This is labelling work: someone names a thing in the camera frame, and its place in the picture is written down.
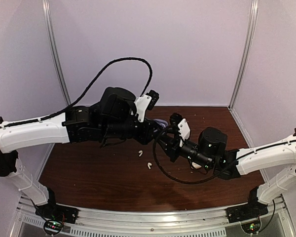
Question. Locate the aluminium frame post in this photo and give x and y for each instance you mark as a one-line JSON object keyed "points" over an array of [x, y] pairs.
{"points": [[252, 22], [54, 51]]}

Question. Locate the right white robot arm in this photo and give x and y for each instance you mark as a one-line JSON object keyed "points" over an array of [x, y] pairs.
{"points": [[238, 162]]}

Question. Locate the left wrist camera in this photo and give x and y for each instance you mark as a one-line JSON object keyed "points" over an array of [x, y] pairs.
{"points": [[145, 102]]}

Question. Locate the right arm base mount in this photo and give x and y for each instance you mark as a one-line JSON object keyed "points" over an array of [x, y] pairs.
{"points": [[252, 209]]}

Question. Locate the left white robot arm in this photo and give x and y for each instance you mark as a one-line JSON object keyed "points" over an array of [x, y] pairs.
{"points": [[73, 125]]}

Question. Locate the purple earbud charging case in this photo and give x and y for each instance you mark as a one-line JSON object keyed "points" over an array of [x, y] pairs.
{"points": [[161, 122]]}

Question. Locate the right aluminium frame post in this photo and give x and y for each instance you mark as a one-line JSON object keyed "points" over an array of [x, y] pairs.
{"points": [[252, 22]]}

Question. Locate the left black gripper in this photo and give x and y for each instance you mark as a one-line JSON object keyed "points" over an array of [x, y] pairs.
{"points": [[146, 136]]}

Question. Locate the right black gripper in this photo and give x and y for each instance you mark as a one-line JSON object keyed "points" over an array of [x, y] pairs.
{"points": [[171, 149]]}

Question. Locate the front aluminium rail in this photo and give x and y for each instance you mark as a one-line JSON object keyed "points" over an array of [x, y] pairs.
{"points": [[210, 222]]}

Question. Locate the left aluminium frame post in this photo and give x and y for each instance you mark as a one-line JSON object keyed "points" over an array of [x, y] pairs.
{"points": [[54, 51]]}

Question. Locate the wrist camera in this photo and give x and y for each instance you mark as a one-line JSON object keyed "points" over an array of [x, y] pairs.
{"points": [[145, 102], [181, 124]]}

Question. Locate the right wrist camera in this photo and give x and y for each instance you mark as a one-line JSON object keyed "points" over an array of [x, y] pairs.
{"points": [[181, 124]]}

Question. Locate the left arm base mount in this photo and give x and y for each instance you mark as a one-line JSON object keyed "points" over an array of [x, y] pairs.
{"points": [[54, 211]]}

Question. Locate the white earbud charging case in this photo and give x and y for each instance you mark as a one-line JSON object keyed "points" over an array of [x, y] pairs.
{"points": [[195, 166]]}

